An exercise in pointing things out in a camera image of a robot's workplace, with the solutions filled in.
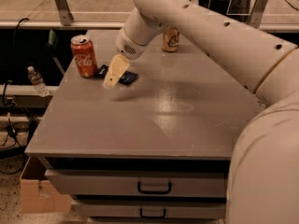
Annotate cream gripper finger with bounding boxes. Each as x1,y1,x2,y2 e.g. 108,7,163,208
103,54,130,90

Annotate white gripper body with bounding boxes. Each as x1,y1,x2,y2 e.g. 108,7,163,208
116,27,149,60

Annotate blue rxbar blueberry wrapper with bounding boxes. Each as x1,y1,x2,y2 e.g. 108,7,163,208
96,64,138,85

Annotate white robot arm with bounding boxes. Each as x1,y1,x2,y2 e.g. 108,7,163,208
104,0,299,224

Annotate red coke can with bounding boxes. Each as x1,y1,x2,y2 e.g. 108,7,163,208
71,35,97,77

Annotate gold soda can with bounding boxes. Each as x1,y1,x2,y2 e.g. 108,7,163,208
163,26,179,52

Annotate clear plastic water bottle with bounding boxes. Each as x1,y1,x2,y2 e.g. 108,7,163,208
27,66,50,97

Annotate grey drawer cabinet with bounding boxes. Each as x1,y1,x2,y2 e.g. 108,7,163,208
27,40,261,224

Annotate upper grey drawer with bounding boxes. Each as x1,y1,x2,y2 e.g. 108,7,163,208
46,169,227,198

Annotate grey drawer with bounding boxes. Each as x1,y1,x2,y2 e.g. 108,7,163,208
46,169,227,198
72,200,225,219

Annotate brown cardboard box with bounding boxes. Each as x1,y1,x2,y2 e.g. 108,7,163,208
20,157,71,214

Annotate lower grey drawer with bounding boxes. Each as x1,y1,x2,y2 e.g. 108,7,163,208
72,200,225,219

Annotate left metal railing bracket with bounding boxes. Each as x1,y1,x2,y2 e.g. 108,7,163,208
54,0,74,26

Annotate metal railing bracket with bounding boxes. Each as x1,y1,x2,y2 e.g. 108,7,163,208
54,0,74,26
247,0,268,28

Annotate green handled tool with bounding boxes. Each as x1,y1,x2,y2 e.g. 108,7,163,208
47,29,65,75

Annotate black cable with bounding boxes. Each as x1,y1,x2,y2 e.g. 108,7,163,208
1,17,31,107

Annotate right metal railing bracket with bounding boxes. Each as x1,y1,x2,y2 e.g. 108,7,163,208
247,0,268,28

